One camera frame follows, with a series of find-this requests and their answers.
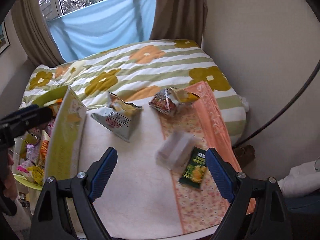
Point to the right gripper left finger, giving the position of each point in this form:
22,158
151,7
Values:
52,220

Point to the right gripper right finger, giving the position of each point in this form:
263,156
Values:
256,207

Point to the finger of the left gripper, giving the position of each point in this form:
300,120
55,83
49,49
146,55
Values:
18,122

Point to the purple snack bag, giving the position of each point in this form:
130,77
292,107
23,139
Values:
32,152

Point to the pink striped snack bag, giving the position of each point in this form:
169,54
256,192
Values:
22,169

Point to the person's left hand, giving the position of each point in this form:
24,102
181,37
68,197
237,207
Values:
10,190

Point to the orange patterned snack bag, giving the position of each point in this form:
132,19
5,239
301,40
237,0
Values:
43,148

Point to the green cardboard box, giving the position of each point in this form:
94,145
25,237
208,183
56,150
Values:
65,131

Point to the yellow snack bag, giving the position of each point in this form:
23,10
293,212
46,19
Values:
37,173

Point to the dark green cracker packet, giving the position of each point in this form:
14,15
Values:
195,169

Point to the left brown curtain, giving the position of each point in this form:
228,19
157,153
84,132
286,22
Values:
34,35

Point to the brown curtain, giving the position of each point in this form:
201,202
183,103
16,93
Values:
34,35
179,19

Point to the framed picture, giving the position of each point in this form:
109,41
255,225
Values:
4,41

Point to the grey white snack bag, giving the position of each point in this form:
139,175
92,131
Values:
118,116

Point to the clear plastic wrapper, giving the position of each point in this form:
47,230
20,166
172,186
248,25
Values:
175,151

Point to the floral striped blanket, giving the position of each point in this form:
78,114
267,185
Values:
137,71

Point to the crumpled yellow red bag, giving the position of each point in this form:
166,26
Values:
169,101

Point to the light blue window cloth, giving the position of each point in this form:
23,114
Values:
102,26

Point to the right brown curtain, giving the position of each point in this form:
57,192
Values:
179,19

